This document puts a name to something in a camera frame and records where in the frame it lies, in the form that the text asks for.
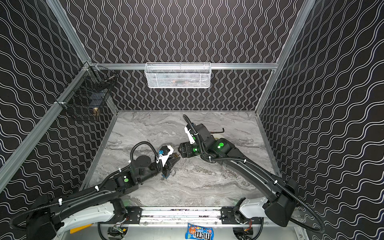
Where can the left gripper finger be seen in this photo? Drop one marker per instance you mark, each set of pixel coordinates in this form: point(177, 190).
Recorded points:
point(171, 165)
point(171, 159)

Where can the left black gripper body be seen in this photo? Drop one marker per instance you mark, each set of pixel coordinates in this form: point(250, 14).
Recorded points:
point(167, 165)

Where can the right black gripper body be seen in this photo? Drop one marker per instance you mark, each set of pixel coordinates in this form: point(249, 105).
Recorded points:
point(186, 148)

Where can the blue padlock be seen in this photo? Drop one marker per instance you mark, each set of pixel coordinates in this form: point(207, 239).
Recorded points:
point(169, 173)

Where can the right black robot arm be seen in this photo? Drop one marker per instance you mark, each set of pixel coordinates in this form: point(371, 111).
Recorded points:
point(281, 195)

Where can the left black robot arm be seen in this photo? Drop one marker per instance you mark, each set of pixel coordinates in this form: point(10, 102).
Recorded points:
point(48, 217)

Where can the black yellow pry tool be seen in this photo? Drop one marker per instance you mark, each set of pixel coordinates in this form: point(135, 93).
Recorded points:
point(218, 132)

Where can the m&m candy bag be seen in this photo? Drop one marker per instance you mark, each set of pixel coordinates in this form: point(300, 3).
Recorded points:
point(195, 232)

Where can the white mesh basket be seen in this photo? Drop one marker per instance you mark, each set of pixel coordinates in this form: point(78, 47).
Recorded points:
point(178, 75)

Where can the brass item in basket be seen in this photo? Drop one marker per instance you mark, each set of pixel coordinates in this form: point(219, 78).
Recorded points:
point(96, 112)

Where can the yellow block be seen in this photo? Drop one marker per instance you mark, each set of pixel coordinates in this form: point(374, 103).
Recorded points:
point(75, 230)

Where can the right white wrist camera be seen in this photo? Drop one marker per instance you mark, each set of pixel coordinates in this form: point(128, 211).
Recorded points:
point(191, 136)

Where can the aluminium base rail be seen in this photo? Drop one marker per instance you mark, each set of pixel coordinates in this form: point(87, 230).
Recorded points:
point(181, 216)

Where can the black wire basket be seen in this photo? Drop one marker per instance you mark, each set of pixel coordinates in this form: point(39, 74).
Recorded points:
point(93, 91)

